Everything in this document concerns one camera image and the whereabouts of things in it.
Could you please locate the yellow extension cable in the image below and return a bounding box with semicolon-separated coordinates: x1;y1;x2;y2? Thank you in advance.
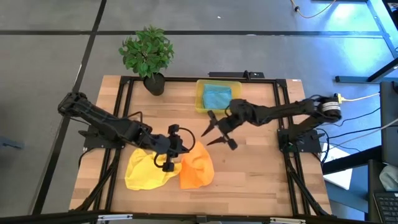
337;92;381;104

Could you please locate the green plant in black pot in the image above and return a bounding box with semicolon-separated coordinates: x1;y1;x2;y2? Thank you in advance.
118;25;175;96

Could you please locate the white cloth bundle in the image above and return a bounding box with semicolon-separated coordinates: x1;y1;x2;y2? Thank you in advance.
379;164;398;192

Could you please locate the yellow translucent plastic bin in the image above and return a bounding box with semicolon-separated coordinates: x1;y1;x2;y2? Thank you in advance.
195;79;243;114

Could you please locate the white paper sheet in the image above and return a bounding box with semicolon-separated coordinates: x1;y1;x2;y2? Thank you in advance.
323;142;354;190

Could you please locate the yellow microfiber towel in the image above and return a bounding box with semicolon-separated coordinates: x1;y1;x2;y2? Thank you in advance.
124;147;183;191

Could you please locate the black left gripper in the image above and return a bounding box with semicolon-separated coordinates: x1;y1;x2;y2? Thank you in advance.
151;123;190;172

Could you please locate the tan cable with black plug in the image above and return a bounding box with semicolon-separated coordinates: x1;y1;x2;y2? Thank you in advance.
290;0;337;19

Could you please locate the black keyboard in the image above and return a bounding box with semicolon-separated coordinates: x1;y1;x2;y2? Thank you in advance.
373;191;398;223

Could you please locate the black aluminium table frame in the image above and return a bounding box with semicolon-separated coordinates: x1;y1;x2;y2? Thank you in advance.
70;75;332;218

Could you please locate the metal desk leg frame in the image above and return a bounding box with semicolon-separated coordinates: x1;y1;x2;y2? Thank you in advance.
335;0;398;84

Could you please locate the black computer case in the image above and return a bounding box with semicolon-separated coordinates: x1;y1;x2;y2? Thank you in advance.
379;81;398;166

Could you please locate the silver aluminium bracket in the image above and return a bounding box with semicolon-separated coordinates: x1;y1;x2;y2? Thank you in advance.
269;217;307;224
98;213;134;222

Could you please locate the black crossbeam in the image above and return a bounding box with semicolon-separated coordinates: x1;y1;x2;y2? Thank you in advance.
0;210;374;224

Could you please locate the white cable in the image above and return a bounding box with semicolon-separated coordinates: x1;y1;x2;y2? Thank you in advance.
329;118;398;147

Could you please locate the blue microfiber towel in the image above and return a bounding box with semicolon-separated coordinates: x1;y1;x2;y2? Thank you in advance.
202;83;233;110

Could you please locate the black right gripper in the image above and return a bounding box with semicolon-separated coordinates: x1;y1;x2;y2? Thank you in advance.
201;98;251;151

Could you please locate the orange microfiber towel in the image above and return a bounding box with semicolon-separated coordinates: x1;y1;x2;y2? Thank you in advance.
179;141;215;190

